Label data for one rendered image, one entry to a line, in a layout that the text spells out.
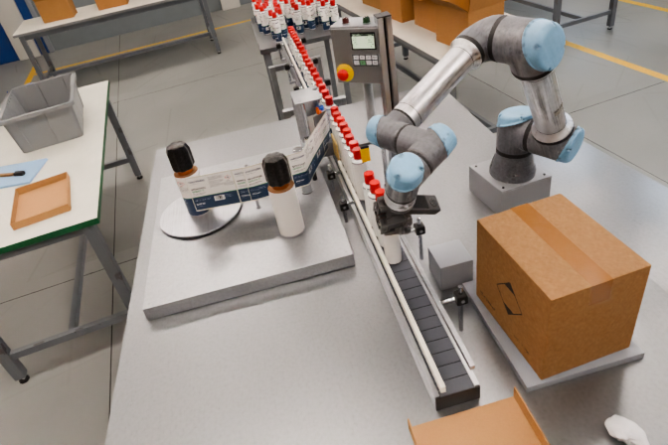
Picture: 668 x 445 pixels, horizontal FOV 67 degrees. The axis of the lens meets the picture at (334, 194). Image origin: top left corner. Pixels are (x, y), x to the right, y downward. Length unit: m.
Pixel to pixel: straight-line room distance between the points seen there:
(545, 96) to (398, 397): 0.86
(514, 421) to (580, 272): 0.36
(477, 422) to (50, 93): 3.20
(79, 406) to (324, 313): 1.58
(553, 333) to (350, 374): 0.50
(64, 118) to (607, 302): 2.79
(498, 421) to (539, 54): 0.85
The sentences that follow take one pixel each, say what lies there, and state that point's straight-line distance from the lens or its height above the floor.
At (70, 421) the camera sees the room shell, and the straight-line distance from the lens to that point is 2.78.
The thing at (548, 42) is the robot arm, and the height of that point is 1.49.
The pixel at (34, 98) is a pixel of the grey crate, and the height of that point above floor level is 0.93.
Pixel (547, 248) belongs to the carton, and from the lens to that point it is 1.25.
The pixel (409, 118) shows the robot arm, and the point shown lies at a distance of 1.22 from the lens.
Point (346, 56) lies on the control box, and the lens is 1.68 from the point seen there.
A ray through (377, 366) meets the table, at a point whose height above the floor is 0.83.
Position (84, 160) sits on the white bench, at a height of 0.80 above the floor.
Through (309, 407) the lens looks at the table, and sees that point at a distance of 1.34.
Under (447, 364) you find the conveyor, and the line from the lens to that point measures 1.31.
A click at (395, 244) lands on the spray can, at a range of 1.50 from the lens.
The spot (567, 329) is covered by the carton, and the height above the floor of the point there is 1.01.
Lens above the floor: 1.94
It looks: 34 degrees down
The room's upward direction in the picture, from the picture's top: 11 degrees counter-clockwise
